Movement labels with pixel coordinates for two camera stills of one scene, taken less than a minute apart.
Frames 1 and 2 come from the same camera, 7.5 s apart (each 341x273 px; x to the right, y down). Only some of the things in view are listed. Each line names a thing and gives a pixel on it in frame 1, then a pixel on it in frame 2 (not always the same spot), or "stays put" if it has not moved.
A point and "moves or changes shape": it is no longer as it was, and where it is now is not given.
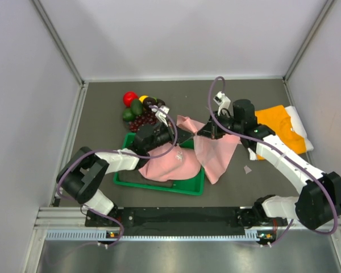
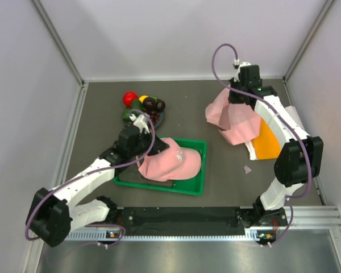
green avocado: x=137 y=107 stays put
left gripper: x=183 y=135 → x=158 y=146
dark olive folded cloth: x=135 y=177 stays put
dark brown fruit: x=148 y=102 stays put
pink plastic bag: x=215 y=154 moves or changes shape
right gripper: x=211 y=130 → x=232 y=99
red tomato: x=128 y=96 stays put
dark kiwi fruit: x=160 y=103 stays put
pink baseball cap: x=179 y=163 stays put
